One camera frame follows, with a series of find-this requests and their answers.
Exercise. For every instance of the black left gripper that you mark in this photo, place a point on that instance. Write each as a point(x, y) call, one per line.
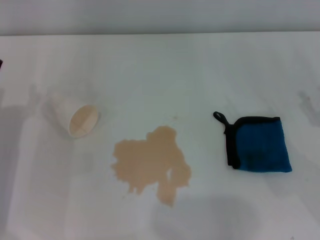
point(1, 64)

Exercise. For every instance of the brown liquid stain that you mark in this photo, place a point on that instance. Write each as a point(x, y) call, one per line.
point(147, 160)

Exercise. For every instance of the blue rag with black trim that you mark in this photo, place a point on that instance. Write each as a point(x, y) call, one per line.
point(262, 147)

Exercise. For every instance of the white paper cup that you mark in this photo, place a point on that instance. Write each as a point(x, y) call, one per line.
point(75, 117)

